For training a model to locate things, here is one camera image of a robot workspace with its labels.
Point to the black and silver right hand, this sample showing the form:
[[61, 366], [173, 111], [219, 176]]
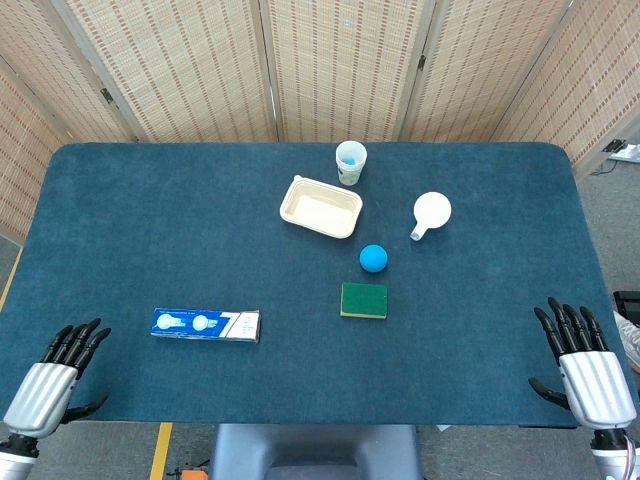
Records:
[[597, 387]]

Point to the black and silver left hand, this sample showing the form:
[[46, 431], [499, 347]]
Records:
[[42, 392]]

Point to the blue and white toothpaste box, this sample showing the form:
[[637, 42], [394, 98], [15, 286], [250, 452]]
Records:
[[200, 325]]

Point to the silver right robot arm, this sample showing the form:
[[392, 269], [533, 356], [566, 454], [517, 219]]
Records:
[[612, 455]]

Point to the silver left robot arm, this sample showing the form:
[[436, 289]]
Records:
[[15, 457]]

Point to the black plastic crate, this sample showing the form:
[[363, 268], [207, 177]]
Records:
[[627, 301]]

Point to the orange device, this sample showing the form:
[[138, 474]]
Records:
[[192, 474]]

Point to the woven folding screen panel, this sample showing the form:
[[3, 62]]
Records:
[[190, 65], [45, 65], [480, 65], [20, 165], [590, 75], [345, 65]]

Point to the white power strip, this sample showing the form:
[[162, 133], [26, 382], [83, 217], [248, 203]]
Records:
[[625, 150]]

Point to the white plastic scoop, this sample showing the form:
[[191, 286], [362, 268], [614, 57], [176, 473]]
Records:
[[432, 210]]

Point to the green and yellow sponge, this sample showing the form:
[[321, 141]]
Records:
[[364, 299]]

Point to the dark blue table cloth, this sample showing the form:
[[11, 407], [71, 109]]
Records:
[[250, 250]]

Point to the blue ball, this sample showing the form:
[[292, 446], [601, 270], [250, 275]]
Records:
[[373, 259]]

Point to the grey blue robot torso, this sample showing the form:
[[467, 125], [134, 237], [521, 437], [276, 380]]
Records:
[[315, 450]]

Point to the metal screen hinge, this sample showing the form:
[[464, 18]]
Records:
[[421, 62], [106, 95]]

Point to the white printed paper cup stack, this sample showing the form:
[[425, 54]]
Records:
[[350, 170]]

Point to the cream plastic food tray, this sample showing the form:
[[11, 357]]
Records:
[[320, 207]]

